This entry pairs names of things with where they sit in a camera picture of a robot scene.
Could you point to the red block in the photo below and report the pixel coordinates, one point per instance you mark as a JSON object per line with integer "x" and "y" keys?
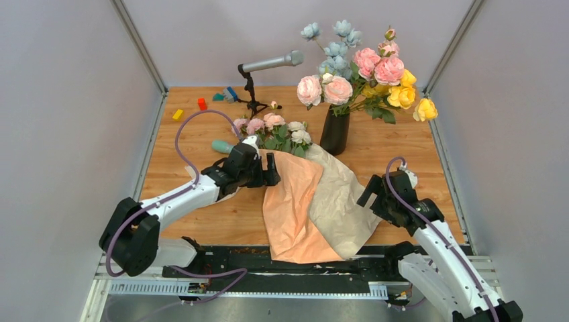
{"x": 202, "y": 104}

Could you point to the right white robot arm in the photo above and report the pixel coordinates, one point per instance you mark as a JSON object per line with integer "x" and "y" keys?
{"x": 448, "y": 280}

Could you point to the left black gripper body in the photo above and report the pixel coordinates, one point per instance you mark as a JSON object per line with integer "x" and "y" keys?
{"x": 251, "y": 178}

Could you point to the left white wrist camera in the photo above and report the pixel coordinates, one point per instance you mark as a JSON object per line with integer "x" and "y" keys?
{"x": 253, "y": 141}

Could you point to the silver microphone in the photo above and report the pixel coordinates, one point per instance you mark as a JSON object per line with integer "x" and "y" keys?
{"x": 293, "y": 58}

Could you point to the teal toy microphone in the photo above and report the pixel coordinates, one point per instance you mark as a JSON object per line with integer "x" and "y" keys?
{"x": 222, "y": 146}

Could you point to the black microphone tripod stand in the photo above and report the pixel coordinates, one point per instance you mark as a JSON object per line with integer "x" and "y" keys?
{"x": 253, "y": 105}

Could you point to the flowers in vase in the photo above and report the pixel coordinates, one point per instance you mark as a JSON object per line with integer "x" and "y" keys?
{"x": 374, "y": 80}

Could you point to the black vase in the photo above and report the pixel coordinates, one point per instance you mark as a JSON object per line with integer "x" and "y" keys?
{"x": 335, "y": 133}

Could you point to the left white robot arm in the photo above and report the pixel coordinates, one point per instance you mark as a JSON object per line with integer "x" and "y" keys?
{"x": 131, "y": 240}

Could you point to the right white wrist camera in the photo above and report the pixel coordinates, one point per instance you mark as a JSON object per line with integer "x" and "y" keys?
{"x": 413, "y": 178}

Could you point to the beige ribbon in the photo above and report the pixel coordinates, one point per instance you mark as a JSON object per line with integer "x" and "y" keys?
{"x": 192, "y": 172}

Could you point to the teal block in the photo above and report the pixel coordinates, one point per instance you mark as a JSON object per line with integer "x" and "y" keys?
{"x": 218, "y": 97}

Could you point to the yellow block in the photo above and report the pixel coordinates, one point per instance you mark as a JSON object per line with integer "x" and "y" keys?
{"x": 178, "y": 115}

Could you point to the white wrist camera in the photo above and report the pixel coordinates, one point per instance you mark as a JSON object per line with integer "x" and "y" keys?
{"x": 413, "y": 178}
{"x": 253, "y": 141}

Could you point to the peach paper bouquet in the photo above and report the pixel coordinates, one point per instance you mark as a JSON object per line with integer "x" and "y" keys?
{"x": 311, "y": 215}

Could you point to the flower stems bunch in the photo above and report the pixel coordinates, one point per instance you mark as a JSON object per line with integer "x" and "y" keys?
{"x": 274, "y": 133}

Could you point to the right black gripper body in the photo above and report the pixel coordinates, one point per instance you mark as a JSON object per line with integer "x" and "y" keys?
{"x": 383, "y": 208}

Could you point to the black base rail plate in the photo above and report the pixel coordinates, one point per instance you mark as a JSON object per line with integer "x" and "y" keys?
{"x": 370, "y": 274}

